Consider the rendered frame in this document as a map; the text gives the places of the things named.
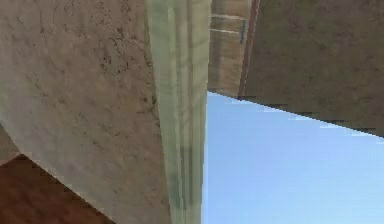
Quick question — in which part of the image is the grey door handle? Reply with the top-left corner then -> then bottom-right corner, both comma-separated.
239,19 -> 248,45

